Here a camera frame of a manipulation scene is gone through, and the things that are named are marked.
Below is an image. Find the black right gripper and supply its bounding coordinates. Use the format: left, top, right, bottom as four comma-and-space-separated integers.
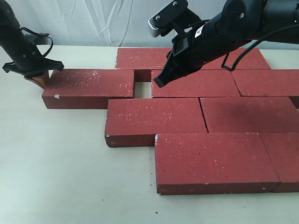
154, 37, 210, 88

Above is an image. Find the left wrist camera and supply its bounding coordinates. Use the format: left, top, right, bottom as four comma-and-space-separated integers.
25, 33, 49, 45

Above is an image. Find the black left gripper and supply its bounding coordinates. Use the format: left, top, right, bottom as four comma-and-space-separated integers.
2, 46, 64, 89

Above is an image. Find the white backdrop cloth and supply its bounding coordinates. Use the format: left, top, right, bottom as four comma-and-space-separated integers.
0, 0, 299, 51

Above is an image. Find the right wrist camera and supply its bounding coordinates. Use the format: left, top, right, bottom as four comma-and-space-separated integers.
148, 0, 203, 38

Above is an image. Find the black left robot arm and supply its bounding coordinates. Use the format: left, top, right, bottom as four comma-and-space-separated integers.
0, 0, 64, 89

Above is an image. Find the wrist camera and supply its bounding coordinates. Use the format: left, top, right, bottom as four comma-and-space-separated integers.
148, 0, 203, 38
25, 33, 49, 45

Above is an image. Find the angled red brick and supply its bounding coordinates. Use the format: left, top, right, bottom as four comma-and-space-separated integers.
151, 70, 240, 98

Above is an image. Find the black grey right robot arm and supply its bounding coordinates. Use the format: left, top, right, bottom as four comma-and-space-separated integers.
148, 0, 299, 87

